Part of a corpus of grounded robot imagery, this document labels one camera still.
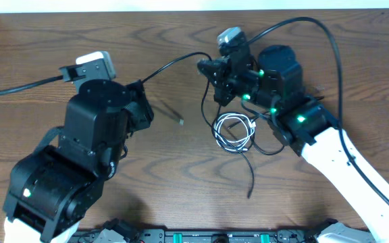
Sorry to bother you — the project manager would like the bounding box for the white cable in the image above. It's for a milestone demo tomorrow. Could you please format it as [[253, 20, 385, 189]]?
[[213, 113, 257, 152]]

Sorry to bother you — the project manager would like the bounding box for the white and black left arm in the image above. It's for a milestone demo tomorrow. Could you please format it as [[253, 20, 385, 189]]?
[[3, 79, 154, 242]]

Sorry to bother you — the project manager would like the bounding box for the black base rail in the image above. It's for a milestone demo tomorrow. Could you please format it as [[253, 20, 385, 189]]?
[[69, 218, 374, 243]]

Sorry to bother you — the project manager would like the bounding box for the black camera cable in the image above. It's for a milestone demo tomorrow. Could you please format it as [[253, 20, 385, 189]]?
[[0, 75, 64, 101], [247, 16, 389, 225]]

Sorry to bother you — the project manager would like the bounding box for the black right camera cable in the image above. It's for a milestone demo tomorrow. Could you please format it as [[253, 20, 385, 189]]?
[[247, 16, 389, 225]]

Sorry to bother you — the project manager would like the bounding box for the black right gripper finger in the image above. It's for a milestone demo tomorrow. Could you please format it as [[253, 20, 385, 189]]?
[[197, 57, 232, 86], [213, 77, 236, 107]]

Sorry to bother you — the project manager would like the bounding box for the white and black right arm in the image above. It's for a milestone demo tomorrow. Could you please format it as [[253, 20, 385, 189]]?
[[197, 44, 389, 242]]

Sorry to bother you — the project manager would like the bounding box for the black left camera cable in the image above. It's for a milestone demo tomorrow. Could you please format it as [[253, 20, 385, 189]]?
[[0, 75, 64, 101]]

